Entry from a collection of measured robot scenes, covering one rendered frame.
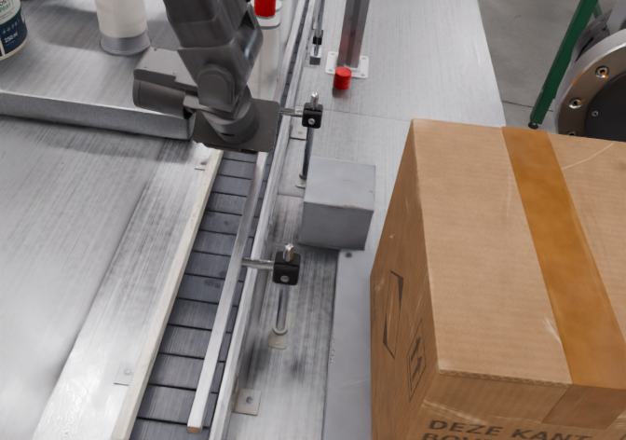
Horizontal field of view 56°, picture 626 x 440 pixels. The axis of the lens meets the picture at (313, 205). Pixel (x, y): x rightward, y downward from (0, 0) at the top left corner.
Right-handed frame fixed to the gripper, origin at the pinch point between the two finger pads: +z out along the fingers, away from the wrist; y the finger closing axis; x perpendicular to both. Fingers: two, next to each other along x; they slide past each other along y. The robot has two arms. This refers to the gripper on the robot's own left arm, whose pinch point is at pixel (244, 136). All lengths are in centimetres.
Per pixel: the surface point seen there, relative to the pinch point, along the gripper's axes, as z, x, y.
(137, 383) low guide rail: -20.1, 30.5, 3.9
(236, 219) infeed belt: 0.7, 11.6, -0.6
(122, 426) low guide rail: -23.0, 34.0, 3.9
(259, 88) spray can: 13.3, -11.0, 0.6
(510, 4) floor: 257, -153, -109
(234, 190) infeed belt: 4.4, 7.3, 0.8
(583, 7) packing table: 131, -93, -100
